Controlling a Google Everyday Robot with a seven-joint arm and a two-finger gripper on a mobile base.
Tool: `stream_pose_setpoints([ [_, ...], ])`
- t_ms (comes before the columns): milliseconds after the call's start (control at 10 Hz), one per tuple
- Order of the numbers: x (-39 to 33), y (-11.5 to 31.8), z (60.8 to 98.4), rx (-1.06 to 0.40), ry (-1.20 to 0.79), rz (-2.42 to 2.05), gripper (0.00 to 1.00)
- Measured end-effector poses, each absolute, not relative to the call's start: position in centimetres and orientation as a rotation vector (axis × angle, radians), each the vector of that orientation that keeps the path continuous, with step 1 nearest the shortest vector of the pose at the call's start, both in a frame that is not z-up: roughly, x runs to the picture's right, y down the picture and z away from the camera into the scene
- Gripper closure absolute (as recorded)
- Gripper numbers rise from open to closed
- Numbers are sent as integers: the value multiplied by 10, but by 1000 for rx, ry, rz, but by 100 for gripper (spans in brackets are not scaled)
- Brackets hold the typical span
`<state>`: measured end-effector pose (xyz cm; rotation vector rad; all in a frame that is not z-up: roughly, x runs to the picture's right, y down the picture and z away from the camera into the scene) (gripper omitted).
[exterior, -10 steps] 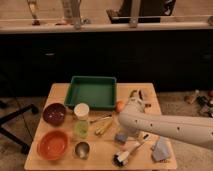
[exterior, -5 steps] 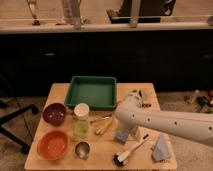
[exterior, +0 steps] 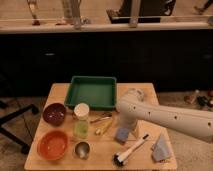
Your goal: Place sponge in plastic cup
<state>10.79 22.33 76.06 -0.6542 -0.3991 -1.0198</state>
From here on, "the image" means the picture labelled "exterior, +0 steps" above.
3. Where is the dark purple bowl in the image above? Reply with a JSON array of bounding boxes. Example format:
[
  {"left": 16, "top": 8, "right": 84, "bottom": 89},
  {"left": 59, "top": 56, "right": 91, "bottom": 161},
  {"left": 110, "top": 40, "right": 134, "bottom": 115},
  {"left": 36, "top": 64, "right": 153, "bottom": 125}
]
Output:
[{"left": 42, "top": 103, "right": 66, "bottom": 126}]

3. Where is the yellow banana toy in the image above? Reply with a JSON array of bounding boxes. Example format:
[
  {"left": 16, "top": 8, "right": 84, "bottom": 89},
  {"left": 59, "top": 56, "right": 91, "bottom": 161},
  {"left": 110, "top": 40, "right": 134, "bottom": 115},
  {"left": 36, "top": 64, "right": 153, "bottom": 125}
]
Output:
[{"left": 95, "top": 120, "right": 113, "bottom": 135}]

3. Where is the orange bowl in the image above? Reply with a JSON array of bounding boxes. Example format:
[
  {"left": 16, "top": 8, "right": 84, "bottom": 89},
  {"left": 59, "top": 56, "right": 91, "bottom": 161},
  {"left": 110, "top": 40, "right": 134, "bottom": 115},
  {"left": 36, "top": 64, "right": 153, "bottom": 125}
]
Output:
[{"left": 37, "top": 130, "right": 69, "bottom": 161}]

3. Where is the blue sponge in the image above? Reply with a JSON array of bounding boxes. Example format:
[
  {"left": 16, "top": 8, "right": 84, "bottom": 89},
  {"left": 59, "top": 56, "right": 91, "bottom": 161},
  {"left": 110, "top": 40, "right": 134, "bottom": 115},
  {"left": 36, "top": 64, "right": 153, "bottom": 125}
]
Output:
[{"left": 115, "top": 127, "right": 129, "bottom": 144}]

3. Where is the green plastic tray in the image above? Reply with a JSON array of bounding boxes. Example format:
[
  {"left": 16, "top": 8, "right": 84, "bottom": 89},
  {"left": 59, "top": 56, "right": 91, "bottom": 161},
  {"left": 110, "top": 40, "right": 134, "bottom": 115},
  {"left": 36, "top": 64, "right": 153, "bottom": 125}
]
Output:
[{"left": 64, "top": 76, "right": 117, "bottom": 111}]

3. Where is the wooden table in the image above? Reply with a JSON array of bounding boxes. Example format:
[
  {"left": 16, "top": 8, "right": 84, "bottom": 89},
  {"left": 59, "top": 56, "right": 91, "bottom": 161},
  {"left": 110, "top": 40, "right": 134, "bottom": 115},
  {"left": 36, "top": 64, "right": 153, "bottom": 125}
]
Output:
[{"left": 24, "top": 82, "right": 178, "bottom": 171}]

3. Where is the green plastic cup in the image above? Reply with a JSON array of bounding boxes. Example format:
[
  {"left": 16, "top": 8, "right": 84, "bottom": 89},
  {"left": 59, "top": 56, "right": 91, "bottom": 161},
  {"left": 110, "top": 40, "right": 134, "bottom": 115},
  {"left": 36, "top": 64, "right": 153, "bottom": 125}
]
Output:
[{"left": 74, "top": 120, "right": 89, "bottom": 139}]

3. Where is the white dish brush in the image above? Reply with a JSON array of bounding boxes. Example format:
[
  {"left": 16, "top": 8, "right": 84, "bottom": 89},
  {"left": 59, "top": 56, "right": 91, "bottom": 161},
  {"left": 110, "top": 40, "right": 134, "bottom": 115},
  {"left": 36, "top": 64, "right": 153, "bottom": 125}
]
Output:
[{"left": 113, "top": 134, "right": 149, "bottom": 167}]

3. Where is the metal spoon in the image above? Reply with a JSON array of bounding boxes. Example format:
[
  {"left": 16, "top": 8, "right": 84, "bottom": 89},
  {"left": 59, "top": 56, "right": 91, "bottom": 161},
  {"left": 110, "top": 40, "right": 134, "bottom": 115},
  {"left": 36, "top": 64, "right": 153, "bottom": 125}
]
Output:
[{"left": 90, "top": 115, "right": 112, "bottom": 124}]

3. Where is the small metal cup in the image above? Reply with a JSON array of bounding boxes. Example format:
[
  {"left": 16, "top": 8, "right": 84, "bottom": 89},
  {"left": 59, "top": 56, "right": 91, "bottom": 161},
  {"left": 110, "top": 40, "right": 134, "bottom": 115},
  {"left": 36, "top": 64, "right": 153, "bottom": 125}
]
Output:
[{"left": 75, "top": 142, "right": 90, "bottom": 159}]

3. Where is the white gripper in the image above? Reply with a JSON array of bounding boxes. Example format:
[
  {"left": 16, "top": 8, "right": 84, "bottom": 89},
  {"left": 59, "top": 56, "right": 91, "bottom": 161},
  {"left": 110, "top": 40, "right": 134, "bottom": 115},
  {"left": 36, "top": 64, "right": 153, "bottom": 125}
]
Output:
[{"left": 119, "top": 116, "right": 139, "bottom": 138}]

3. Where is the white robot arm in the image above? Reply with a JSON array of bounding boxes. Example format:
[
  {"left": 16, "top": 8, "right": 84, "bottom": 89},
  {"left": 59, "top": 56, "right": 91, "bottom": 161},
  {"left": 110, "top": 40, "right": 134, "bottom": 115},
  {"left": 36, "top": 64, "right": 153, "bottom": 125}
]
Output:
[{"left": 116, "top": 88, "right": 213, "bottom": 143}]

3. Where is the grey blue cloth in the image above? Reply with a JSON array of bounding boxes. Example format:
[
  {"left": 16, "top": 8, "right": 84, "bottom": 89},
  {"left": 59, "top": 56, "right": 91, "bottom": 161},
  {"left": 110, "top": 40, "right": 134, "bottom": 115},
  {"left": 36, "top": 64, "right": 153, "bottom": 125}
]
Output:
[{"left": 151, "top": 134, "right": 171, "bottom": 162}]

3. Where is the black office chair base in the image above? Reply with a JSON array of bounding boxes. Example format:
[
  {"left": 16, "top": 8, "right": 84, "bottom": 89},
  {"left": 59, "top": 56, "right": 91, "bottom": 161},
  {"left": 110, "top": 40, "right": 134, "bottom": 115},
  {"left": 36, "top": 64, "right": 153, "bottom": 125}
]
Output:
[{"left": 0, "top": 102, "right": 39, "bottom": 154}]

